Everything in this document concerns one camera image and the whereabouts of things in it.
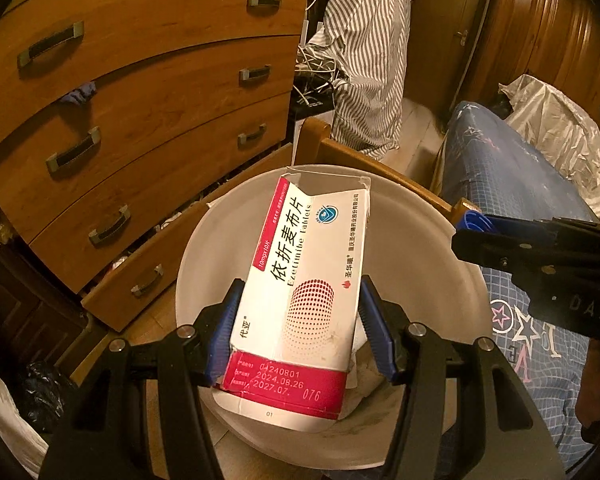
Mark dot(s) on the grey striped shirt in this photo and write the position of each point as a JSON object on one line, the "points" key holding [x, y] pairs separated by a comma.
{"points": [[370, 60]]}

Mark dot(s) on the shiny white plastic bag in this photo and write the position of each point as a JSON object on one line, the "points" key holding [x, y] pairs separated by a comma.
{"points": [[555, 130]]}

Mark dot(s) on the white plastic bin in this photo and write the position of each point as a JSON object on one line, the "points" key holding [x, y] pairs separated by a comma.
{"points": [[420, 260]]}

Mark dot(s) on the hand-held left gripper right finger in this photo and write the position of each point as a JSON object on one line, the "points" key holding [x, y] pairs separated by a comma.
{"points": [[375, 330]]}

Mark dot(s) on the black plastic bag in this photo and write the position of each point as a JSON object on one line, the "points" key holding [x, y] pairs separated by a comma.
{"points": [[45, 395]]}

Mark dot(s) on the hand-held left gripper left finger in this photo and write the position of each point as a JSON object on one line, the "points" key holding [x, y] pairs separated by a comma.
{"points": [[225, 330]]}

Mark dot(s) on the wooden bed frame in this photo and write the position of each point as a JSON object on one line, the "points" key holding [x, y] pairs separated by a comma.
{"points": [[340, 152]]}

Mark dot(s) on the white satin cloth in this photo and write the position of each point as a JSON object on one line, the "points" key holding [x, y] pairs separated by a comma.
{"points": [[10, 425]]}

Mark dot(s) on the white and red medicine box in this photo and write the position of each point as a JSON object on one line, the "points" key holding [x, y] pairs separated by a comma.
{"points": [[300, 270]]}

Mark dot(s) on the wooden wardrobe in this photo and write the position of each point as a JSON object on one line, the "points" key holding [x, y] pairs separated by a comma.
{"points": [[540, 25]]}

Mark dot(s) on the wooden chest of drawers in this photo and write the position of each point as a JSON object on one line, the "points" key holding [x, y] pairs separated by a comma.
{"points": [[155, 110]]}

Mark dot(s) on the blue printed bed sheet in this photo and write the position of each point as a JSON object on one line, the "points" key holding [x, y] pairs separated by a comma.
{"points": [[505, 170]]}

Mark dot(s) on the small blue cloth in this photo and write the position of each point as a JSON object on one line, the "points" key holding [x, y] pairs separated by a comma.
{"points": [[80, 95]]}

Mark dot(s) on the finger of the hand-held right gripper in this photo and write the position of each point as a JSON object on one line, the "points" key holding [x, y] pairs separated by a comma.
{"points": [[495, 250], [480, 221]]}

